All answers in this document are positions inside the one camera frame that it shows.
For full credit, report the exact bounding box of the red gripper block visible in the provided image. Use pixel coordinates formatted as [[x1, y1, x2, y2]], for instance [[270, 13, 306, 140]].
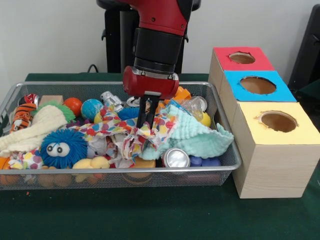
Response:
[[122, 65, 180, 131]]

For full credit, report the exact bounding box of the large polka-dot paper napkin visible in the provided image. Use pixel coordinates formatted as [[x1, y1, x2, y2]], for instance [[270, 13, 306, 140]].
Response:
[[67, 106, 176, 169]]

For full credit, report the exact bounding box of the small polka-dot paper napkin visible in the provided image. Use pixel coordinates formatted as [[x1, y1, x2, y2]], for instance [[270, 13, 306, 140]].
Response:
[[8, 147, 45, 170]]

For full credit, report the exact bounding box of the silver mesh bin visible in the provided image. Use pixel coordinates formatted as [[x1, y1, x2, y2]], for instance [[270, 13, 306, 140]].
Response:
[[0, 81, 243, 191]]

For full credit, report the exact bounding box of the wooden box with three holes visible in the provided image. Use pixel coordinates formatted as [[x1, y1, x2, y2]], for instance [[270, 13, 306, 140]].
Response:
[[207, 46, 320, 200]]

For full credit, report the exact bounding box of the silver toy robot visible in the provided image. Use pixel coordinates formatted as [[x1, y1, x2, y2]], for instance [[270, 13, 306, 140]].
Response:
[[100, 90, 125, 112]]

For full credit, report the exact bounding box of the silver drink can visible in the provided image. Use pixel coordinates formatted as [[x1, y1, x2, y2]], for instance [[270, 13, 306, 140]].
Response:
[[162, 147, 191, 168]]

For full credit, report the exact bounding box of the mint green cloth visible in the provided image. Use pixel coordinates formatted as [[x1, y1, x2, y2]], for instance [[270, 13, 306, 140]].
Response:
[[138, 103, 235, 160]]

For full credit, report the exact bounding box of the blue globe ball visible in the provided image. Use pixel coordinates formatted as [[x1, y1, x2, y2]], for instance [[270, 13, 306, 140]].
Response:
[[80, 98, 105, 120]]

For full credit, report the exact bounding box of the orange rubber ball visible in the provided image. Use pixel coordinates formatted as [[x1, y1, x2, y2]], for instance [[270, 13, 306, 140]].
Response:
[[63, 97, 83, 117]]

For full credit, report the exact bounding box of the blue spiky ball with eyes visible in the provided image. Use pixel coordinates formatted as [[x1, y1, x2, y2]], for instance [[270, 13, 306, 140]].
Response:
[[39, 128, 88, 170]]

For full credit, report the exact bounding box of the dark green table cloth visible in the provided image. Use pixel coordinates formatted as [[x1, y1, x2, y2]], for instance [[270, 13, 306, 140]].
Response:
[[0, 72, 320, 240], [289, 79, 320, 131]]

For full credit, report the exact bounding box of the cream knitted cloth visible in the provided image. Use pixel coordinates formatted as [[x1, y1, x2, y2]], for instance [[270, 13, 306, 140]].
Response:
[[0, 104, 68, 158]]

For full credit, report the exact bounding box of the tiger plush toy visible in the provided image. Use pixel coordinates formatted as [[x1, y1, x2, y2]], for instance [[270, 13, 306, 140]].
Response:
[[9, 102, 38, 133]]

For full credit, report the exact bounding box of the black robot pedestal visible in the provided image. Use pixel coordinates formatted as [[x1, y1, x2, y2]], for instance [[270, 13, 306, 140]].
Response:
[[96, 0, 202, 74]]

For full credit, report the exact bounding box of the black cable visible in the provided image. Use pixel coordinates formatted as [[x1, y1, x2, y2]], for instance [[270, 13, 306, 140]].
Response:
[[86, 63, 101, 74]]

